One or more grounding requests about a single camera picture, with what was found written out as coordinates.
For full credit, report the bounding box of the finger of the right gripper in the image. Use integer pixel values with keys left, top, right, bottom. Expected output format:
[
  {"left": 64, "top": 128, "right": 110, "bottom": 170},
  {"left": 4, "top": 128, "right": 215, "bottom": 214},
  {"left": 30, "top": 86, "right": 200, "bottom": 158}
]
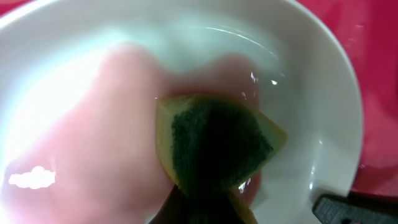
[{"left": 312, "top": 194, "right": 397, "bottom": 224}]

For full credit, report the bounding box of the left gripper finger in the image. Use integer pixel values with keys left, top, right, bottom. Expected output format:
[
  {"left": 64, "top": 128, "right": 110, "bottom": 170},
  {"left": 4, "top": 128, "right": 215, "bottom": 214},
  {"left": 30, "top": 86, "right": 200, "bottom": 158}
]
[{"left": 149, "top": 185, "right": 191, "bottom": 224}]

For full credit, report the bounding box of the green yellow sponge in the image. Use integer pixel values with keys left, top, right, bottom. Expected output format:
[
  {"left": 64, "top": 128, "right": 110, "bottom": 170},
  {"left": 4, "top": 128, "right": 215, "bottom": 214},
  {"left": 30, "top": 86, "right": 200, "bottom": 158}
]
[{"left": 155, "top": 94, "right": 287, "bottom": 223}]

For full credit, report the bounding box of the white plate with stain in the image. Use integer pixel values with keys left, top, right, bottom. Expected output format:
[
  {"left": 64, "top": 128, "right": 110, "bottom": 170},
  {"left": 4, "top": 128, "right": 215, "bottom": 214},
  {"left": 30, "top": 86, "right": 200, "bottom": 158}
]
[{"left": 1, "top": 1, "right": 363, "bottom": 223}]

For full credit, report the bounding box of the red plastic tray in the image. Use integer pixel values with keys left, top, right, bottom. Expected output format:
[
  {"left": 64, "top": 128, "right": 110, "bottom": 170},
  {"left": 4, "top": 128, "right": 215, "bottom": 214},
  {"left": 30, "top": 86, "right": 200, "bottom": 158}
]
[{"left": 1, "top": 1, "right": 397, "bottom": 206}]

